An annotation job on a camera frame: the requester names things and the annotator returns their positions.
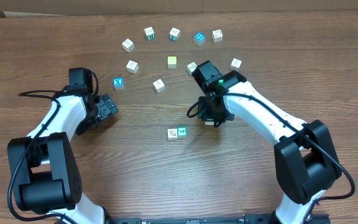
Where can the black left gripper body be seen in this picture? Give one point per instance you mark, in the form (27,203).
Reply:
(105,106)

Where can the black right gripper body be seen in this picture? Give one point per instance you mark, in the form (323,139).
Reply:
(216,114)

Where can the green 7 wooden block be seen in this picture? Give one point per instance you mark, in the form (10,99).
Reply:
(211,123)

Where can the green 4 wooden block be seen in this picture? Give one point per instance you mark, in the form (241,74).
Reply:
(182,132)

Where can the leaf drawing wooden block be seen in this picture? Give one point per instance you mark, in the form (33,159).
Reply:
(172,134)

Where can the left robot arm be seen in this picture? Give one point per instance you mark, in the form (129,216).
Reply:
(45,179)

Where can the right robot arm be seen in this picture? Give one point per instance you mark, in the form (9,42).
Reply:
(306,162)

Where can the blue X wooden block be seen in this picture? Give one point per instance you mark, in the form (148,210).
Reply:
(118,83)

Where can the wooden block blue side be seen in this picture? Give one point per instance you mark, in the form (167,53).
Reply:
(191,67)

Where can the wooden block left middle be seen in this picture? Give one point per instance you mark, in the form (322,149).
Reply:
(132,66)

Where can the wooden block far right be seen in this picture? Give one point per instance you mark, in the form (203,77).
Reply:
(235,64)

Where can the wooden block red drawing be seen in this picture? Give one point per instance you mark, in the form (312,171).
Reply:
(159,85)

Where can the yellow top wooden block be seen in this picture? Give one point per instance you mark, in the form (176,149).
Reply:
(171,62)

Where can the plain wooden block far left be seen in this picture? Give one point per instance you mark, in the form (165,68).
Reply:
(128,45)

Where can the blue top wooden block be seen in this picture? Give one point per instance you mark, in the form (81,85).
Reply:
(199,39)

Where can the wooden block drawing top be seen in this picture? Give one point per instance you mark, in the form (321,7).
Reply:
(217,35)

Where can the wooden block teal letter side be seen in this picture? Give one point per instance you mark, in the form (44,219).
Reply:
(174,34)

